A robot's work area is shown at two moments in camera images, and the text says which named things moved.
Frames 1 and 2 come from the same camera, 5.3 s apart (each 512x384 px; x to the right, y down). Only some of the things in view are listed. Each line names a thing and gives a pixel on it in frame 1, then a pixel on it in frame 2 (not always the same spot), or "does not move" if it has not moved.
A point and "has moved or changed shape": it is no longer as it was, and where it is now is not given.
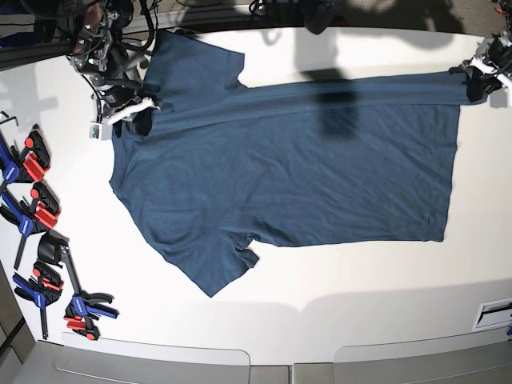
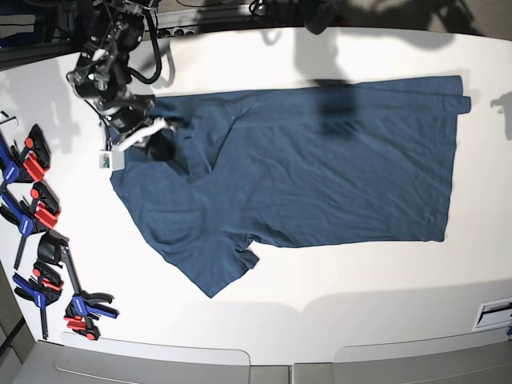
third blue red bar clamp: x=42 y=289 does not move
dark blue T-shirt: x=215 y=168 has moved or changed shape
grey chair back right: x=476 y=358 does not move
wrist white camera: x=101 y=131 to x=111 y=160
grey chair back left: x=78 y=359 does not move
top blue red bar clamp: x=28 y=166 does not move
